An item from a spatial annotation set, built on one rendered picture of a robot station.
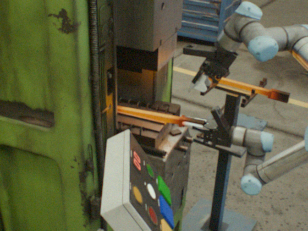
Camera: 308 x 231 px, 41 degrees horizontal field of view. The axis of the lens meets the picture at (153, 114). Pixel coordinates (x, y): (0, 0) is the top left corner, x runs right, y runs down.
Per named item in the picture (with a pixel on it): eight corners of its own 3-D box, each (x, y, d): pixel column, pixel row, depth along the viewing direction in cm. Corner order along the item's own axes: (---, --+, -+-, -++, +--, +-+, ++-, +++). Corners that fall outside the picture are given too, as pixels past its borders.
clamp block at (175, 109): (180, 116, 195) (181, 104, 192) (174, 124, 189) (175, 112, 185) (156, 111, 199) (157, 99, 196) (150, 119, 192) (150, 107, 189)
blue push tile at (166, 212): (172, 211, 130) (161, 195, 127) (174, 228, 124) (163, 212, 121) (167, 213, 131) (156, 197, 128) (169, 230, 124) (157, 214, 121)
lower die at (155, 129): (171, 129, 186) (172, 112, 181) (154, 151, 169) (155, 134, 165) (89, 109, 199) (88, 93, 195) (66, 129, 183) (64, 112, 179)
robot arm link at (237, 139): (243, 134, 160) (247, 124, 166) (231, 131, 161) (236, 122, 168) (241, 150, 164) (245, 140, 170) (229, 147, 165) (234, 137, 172)
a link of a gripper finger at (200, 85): (197, 102, 144) (212, 82, 139) (183, 92, 144) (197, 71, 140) (199, 99, 147) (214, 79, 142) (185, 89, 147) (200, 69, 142)
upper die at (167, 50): (176, 54, 168) (177, 31, 164) (157, 72, 152) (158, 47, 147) (85, 38, 181) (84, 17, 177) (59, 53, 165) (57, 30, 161)
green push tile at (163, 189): (169, 189, 139) (159, 174, 136) (171, 205, 132) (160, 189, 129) (165, 192, 139) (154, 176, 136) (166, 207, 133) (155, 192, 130)
